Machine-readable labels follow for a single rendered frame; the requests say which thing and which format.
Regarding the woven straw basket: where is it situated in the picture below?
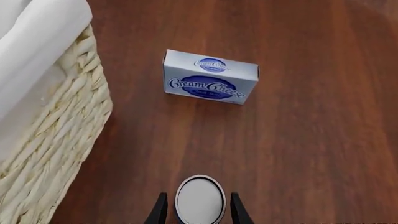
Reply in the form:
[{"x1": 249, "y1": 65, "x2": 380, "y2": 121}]
[{"x1": 0, "y1": 24, "x2": 113, "y2": 224}]

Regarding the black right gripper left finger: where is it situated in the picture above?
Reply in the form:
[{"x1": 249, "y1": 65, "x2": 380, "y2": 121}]
[{"x1": 143, "y1": 192, "x2": 168, "y2": 224}]

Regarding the tin with silver lid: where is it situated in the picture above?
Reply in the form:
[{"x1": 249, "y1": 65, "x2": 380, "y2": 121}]
[{"x1": 174, "y1": 174, "x2": 227, "y2": 224}]

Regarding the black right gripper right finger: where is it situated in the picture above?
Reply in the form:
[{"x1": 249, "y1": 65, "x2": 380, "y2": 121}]
[{"x1": 230, "y1": 191, "x2": 256, "y2": 224}]

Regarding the white cream cheese box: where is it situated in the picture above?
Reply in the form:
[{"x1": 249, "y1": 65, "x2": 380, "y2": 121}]
[{"x1": 161, "y1": 49, "x2": 261, "y2": 107}]

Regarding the white cloth basket liner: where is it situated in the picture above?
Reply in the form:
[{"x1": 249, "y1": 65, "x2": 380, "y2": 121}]
[{"x1": 0, "y1": 0, "x2": 94, "y2": 123}]

